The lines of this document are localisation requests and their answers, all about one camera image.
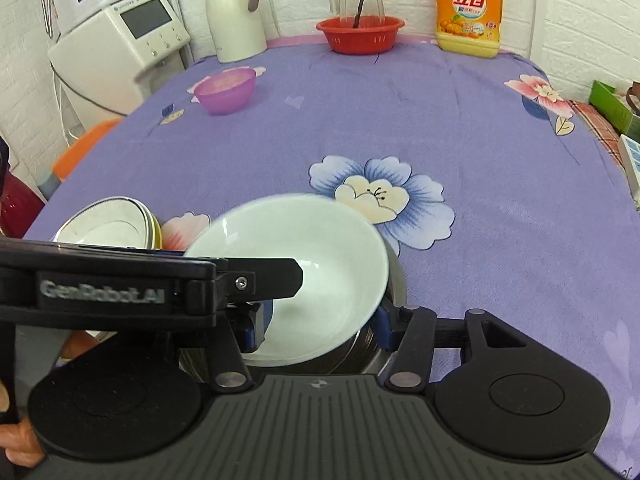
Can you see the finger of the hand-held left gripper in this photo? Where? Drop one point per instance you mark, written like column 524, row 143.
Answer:
column 270, row 280

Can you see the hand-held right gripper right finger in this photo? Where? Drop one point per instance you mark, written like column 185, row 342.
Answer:
column 386, row 327

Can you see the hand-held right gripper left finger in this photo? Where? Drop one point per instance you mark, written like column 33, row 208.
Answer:
column 252, row 332

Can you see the stainless steel bowl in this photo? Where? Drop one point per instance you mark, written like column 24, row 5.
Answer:
column 360, row 356

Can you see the white ceramic bowl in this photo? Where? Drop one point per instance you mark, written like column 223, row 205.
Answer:
column 320, row 250

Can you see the white plate with blue rim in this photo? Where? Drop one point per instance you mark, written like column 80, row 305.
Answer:
column 100, row 225

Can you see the white plate with grey pattern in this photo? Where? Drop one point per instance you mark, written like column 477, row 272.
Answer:
column 150, row 232

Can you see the yellow plastic plate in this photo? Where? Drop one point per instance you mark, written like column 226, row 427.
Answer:
column 158, row 237

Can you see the person's left hand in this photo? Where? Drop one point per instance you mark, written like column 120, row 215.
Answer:
column 22, row 445

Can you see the red thermos flask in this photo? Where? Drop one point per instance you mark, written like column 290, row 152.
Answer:
column 20, row 205

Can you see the orange plastic basin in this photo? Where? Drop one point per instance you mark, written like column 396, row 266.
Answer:
column 85, row 145

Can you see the purple floral tablecloth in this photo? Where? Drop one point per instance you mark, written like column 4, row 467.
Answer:
column 475, row 210

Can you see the purple plastic bowl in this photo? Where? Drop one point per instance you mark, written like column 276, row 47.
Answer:
column 225, row 95

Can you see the white water dispenser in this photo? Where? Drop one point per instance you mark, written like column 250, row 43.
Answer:
column 100, row 65

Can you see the red plastic basket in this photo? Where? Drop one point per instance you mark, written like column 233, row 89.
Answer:
column 360, row 41

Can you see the white thermos jug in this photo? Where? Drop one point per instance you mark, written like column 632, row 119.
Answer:
column 235, row 20

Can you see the red plaid cloth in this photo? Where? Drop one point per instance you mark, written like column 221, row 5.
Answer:
column 597, row 130

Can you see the white blue patterned box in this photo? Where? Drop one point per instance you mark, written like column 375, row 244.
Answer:
column 631, row 165

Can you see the green box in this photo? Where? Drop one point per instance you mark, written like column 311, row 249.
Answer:
column 607, row 107

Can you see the yellow detergent bottle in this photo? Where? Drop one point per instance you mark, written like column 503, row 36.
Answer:
column 467, row 25

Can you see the beige tote bag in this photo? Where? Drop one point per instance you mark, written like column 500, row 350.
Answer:
column 635, row 97

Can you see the white vertical wall pipe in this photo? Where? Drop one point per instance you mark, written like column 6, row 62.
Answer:
column 536, row 10

